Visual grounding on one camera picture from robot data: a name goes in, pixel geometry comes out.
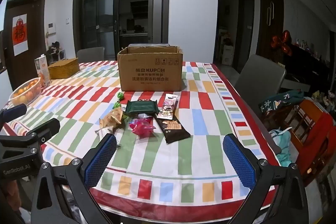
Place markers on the green foil candy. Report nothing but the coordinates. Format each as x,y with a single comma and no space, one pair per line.
116,105
120,96

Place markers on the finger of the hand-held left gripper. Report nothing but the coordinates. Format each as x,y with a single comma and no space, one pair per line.
14,111
46,128

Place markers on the colourful checked tablecloth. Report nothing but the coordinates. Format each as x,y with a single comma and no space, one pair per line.
157,155

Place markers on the red white door poster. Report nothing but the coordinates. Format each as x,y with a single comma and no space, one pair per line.
20,35

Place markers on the brown wooden door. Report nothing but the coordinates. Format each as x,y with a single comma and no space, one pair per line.
35,29

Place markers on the orange wooden chair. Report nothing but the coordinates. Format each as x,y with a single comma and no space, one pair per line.
312,113

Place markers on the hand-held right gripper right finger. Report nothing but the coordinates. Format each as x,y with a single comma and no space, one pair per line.
240,163

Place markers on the dark green snack packet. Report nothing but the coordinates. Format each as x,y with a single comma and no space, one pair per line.
141,106

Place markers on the dark wooden cabinet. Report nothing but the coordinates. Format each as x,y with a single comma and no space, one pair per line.
270,3

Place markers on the shiny foil wrapped candy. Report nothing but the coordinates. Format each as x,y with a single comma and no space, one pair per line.
143,116

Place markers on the woven wicker box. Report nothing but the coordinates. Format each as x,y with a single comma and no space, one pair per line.
63,69

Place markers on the white wall intercom panel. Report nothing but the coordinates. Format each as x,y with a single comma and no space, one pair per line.
51,29

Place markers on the red foil snack packet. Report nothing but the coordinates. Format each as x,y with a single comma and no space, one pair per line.
141,126

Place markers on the beige snack packet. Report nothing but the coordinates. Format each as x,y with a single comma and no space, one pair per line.
113,117

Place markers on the white storage shelf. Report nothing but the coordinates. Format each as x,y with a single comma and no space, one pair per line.
227,54

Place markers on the brown cardboard box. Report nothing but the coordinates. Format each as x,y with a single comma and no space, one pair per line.
149,74

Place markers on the grey chair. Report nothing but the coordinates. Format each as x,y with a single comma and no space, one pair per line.
260,79
90,54

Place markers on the dark sideboard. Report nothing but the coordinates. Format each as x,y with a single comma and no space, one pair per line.
307,69

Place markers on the pile of oranges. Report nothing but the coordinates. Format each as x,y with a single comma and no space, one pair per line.
23,91

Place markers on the dark framed glass sliding door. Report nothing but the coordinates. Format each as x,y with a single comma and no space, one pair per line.
97,11

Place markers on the light blue cloth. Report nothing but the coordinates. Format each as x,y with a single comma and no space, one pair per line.
283,142

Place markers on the pink white snack packet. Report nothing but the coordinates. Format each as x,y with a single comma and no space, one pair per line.
168,107

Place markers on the orange white drink carton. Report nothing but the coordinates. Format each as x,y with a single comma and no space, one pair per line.
42,70

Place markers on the green printed cloth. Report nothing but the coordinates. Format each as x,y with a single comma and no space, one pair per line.
281,100

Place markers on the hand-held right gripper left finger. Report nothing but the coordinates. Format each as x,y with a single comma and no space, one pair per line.
101,161

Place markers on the red foil balloon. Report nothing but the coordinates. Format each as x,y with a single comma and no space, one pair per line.
281,41

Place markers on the dark brown snack packet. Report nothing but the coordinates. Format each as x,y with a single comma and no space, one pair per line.
173,130

